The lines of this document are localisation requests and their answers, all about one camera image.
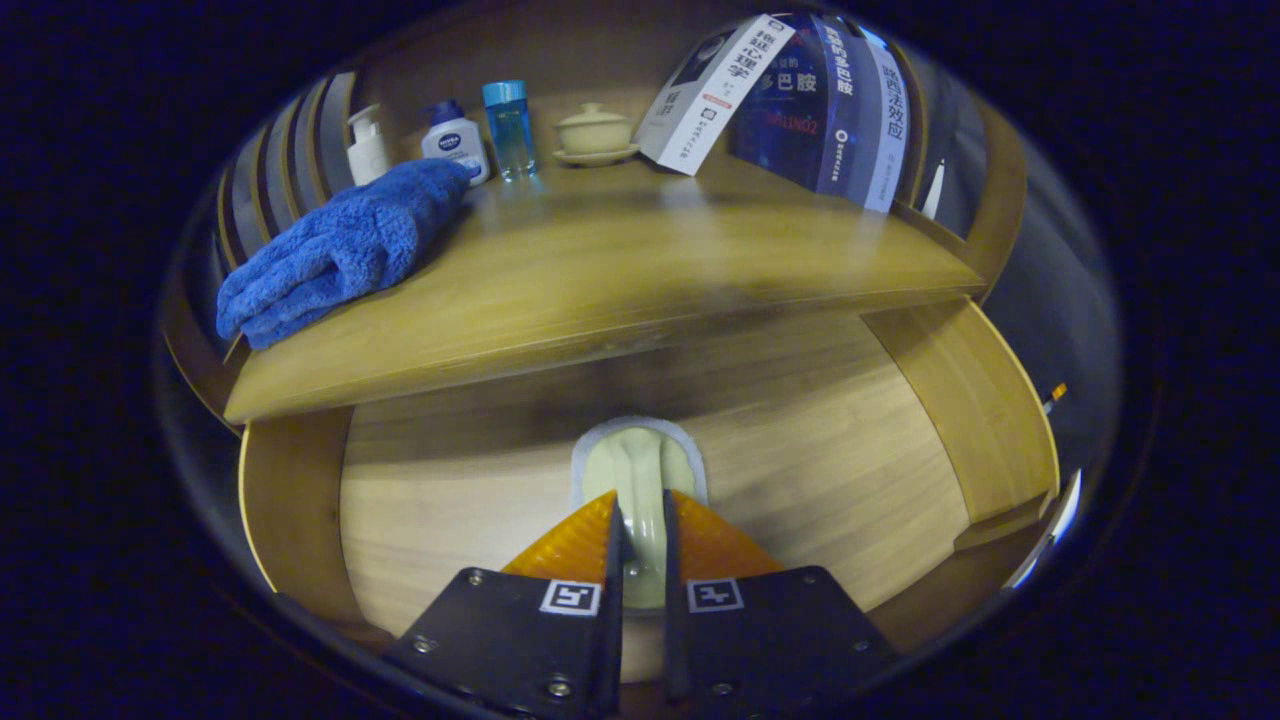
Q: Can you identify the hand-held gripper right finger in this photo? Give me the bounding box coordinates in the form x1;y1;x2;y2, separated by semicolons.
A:
662;488;898;716

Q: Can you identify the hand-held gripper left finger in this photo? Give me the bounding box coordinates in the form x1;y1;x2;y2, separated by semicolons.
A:
382;490;626;720

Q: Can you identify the pale green scrub brush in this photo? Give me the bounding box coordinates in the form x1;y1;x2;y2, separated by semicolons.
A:
570;415;709;611

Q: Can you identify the wooden drawer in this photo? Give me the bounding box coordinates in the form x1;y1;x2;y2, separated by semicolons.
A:
238;295;1061;691

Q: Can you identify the wooden countertop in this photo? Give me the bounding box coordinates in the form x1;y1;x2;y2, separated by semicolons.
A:
222;150;986;426

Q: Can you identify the wooden cabinet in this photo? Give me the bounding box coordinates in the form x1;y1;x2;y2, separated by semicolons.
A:
160;0;1031;441

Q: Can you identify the blue folded towel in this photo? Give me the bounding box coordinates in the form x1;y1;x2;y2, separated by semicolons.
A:
216;157;481;351

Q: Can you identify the beige lidded teacup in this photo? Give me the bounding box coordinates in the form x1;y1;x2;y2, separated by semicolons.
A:
552;102;641;168

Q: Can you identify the white bottle with blue cap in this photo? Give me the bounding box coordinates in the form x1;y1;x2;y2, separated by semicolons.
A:
420;99;492;187

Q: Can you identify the clear blue bottle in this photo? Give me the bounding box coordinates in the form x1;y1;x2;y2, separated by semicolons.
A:
482;80;538;182

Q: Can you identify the dark blue book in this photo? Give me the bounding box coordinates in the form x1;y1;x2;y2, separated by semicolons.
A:
727;12;869;197

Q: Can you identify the white book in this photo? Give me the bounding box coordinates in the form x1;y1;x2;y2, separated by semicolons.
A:
635;13;797;177

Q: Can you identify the white pump bottle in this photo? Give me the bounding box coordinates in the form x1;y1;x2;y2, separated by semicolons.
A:
346;104;393;187

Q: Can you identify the pale lavender book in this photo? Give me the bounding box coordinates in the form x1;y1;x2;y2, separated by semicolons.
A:
850;25;913;214

